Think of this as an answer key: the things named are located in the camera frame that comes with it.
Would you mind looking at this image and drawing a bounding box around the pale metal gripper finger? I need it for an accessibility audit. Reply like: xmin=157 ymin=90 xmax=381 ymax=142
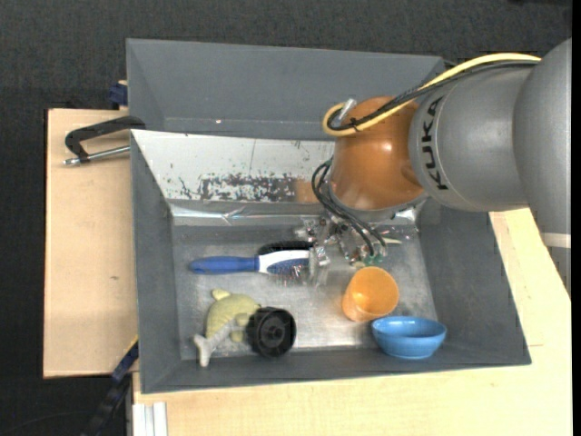
xmin=309 ymin=243 xmax=331 ymax=287
xmin=290 ymin=261 xmax=315 ymax=285

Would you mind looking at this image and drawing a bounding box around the orange plastic cup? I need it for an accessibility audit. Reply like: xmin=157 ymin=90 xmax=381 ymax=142
xmin=340 ymin=265 xmax=401 ymax=323

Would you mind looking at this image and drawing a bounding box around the black round ribbed cap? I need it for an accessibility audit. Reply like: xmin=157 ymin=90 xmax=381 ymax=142
xmin=245 ymin=305 xmax=298 ymax=360

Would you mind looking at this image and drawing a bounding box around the blue and white brush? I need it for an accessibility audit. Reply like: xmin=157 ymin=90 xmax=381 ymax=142
xmin=188 ymin=239 xmax=319 ymax=282

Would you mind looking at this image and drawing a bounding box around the yellow-green toy dolphin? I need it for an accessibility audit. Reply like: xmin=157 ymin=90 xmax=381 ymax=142
xmin=192 ymin=288 xmax=263 ymax=369

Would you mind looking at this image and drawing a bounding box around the blue bowl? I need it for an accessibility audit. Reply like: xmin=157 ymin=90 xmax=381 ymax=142
xmin=370 ymin=315 xmax=448 ymax=360

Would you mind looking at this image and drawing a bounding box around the grey metal bin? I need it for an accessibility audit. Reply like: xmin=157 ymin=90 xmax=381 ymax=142
xmin=125 ymin=37 xmax=533 ymax=395

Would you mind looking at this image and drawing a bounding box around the brown cardboard board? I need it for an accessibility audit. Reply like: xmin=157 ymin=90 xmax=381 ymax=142
xmin=43 ymin=108 xmax=140 ymax=379

